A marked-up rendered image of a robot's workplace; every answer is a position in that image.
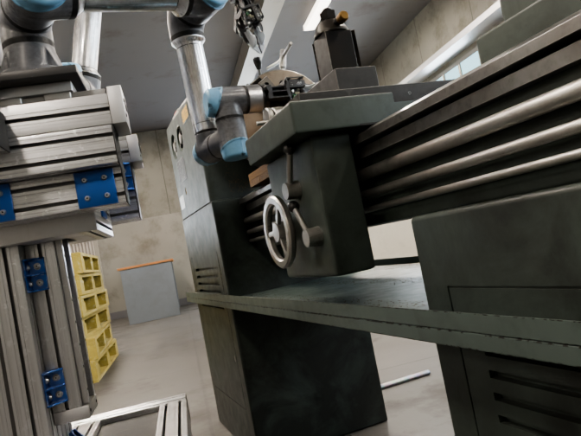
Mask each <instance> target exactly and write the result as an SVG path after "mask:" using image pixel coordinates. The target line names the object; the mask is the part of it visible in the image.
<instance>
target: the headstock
mask: <svg viewBox="0 0 581 436"><path fill-rule="evenodd" d="M178 125H179V126H180V129H177V126H178ZM166 132H167V136H168V140H169V149H170V155H171V159H172V164H173V169H174V173H175V179H176V187H177V192H178V196H179V202H180V206H181V211H182V219H183V220H184V219H186V218H188V217H189V216H191V215H192V214H193V213H195V212H196V211H198V210H199V209H201V208H203V207H204V206H206V205H207V204H209V203H210V202H212V201H216V200H222V199H227V198H233V197H239V196H246V195H248V194H250V193H251V192H253V191H254V190H256V189H258V188H260V187H262V186H259V187H256V188H255V187H254V188H251V187H250V181H249V176H248V175H249V174H251V173H252V172H254V171H255V170H256V169H258V168H259V167H257V166H250V164H249V161H248V160H247V159H242V160H239V161H234V162H226V161H224V160H223V159H222V161H221V160H220V161H219V162H218V163H215V164H211V165H209V166H204V165H200V164H198V163H197V162H196V161H195V159H194V157H193V153H192V151H193V148H194V146H195V144H196V140H195V133H194V128H193V125H192V120H191V116H190V112H189V108H188V101H187V98H186V99H185V100H184V101H183V103H182V105H181V106H180V108H179V110H178V113H177V115H176V116H175V118H174V119H172V120H171V122H170V124H169V127H168V129H167V131H166ZM228 172H229V173H228ZM225 173H226V174H225ZM236 175H237V176H236ZM238 179H239V180H238ZM235 181H238V182H236V183H235ZM241 181H242V182H241ZM248 181H249V182H248ZM229 185H230V186H229ZM235 185H236V186H235ZM239 186H240V188H239ZM242 187H243V189H242ZM232 188H233V189H232ZM238 189H239V190H238ZM242 190H243V191H242ZM238 191H239V192H238ZM241 191H242V192H241Z"/></svg>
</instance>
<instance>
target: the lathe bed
mask: <svg viewBox="0 0 581 436"><path fill-rule="evenodd" d="M350 143H351V147H352V152H353V156H354V164H355V168H356V173H357V177H358V182H359V186H360V191H361V199H362V203H363V208H364V212H365V216H366V220H367V227H368V228H370V227H375V226H379V225H384V224H388V223H393V222H397V221H405V220H410V219H412V218H413V217H415V216H418V215H425V214H429V213H434V212H438V211H443V210H447V209H451V208H459V207H463V206H468V205H472V204H476V203H480V202H488V201H493V200H497V199H501V198H505V197H510V196H517V195H522V194H526V193H530V192H534V191H539V190H543V189H551V188H555V187H559V186H564V185H568V184H573V183H580V182H581V10H579V11H577V12H575V13H573V14H572V15H570V16H568V17H566V18H565V19H563V20H561V21H559V22H557V23H555V24H553V25H552V26H550V27H549V28H547V29H544V30H542V31H541V32H539V33H538V34H536V35H534V36H532V37H530V38H528V39H526V40H525V41H523V42H521V43H519V44H517V45H516V46H514V47H512V48H510V49H509V50H507V51H505V52H503V53H501V54H499V55H497V56H496V57H494V58H493V59H491V60H489V61H486V62H485V63H483V64H482V65H480V66H478V67H476V68H474V69H472V70H470V71H469V72H467V73H466V74H463V75H462V76H460V77H458V78H456V79H454V80H453V81H451V82H449V83H447V84H446V85H444V86H442V87H440V88H438V89H437V90H435V91H433V92H431V93H429V94H427V95H425V96H424V97H423V98H421V99H418V100H416V101H415V102H413V103H411V104H410V105H408V106H406V107H404V108H402V109H400V110H399V111H397V112H395V113H393V114H392V115H390V116H388V117H386V118H384V119H382V120H381V121H379V122H377V123H376V124H374V125H371V126H369V127H368V128H367V129H365V130H363V131H360V132H359V133H357V134H355V135H354V136H352V137H351V138H350ZM270 196H272V192H271V184H270V183H267V184H266V185H264V186H262V187H260V188H258V189H256V190H254V191H253V192H251V193H250V194H248V195H246V196H244V197H243V198H241V199H240V200H239V205H241V204H246V208H245V207H244V208H243V209H244V210H245V209H246V212H247V211H249V210H250V212H251V215H248V214H247V215H245V216H246V218H245V217H244V216H243V217H244V218H245V219H244V223H245V225H246V224H247V226H246V229H247V233H246V235H247V238H249V237H248V235H249V236H251V238H249V241H248V243H249V242H250V243H251V245H250V243H249V244H248V245H250V246H251V247H252V243H254V242H255V241H256V244H257V248H258V249H260V248H265V247H268V246H267V243H266V239H265V231H264V223H263V213H264V206H265V202H266V200H267V199H268V198H269V197H270ZM247 203H248V204H247ZM247 213H248V212H247ZM247 216H248V217H247ZM249 223H251V224H252V225H253V228H251V229H249V227H248V226H250V225H249ZM250 227H251V226H250ZM253 233H254V234H255V238H252V235H253ZM250 234H252V235H250Z"/></svg>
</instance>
